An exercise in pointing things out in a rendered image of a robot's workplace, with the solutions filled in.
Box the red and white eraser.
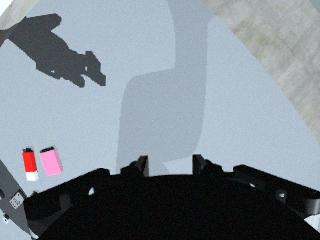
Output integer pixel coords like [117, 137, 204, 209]
[22, 151, 39, 181]

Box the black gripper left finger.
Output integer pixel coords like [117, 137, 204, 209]
[23, 156, 149, 240]

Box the white domino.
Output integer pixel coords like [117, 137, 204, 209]
[9, 191, 25, 209]

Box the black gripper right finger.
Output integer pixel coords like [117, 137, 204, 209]
[192, 154, 320, 230]

